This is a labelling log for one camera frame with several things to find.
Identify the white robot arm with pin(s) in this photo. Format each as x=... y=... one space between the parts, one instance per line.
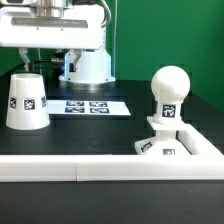
x=94 y=66

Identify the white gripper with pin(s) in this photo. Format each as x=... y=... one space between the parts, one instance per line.
x=72 y=27

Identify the white lamp bulb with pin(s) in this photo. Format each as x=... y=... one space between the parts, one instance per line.
x=170 y=85

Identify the white marker sheet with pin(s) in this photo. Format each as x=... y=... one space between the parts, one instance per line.
x=102 y=108

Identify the white L-shaped fence wall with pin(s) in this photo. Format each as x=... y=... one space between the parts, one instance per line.
x=205 y=162

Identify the white lamp shade cone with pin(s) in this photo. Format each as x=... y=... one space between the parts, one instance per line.
x=27 y=102

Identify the white lamp base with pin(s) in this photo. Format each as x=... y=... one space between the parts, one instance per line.
x=164 y=142

